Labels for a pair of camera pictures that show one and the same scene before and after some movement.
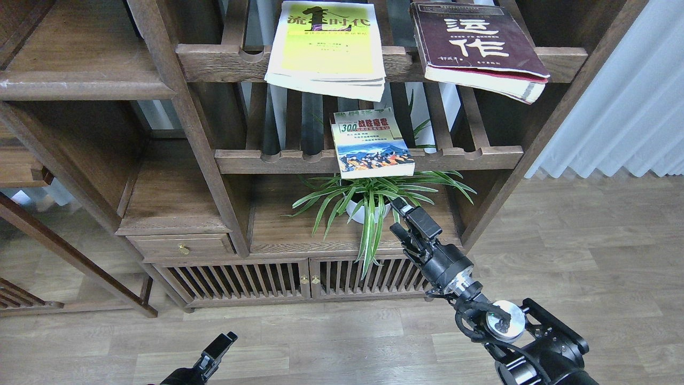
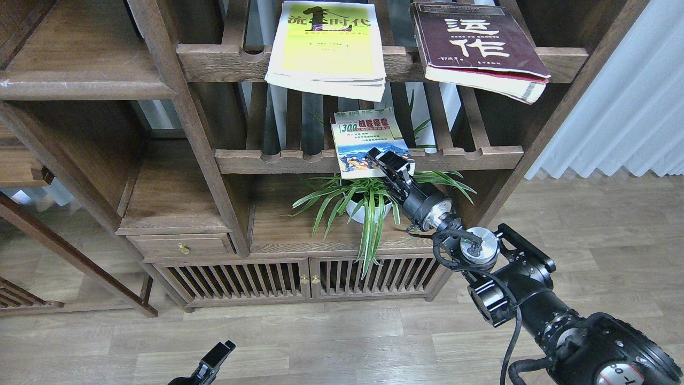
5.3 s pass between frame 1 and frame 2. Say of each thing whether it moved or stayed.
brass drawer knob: stayed
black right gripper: moved
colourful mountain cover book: stayed
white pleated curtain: stayed
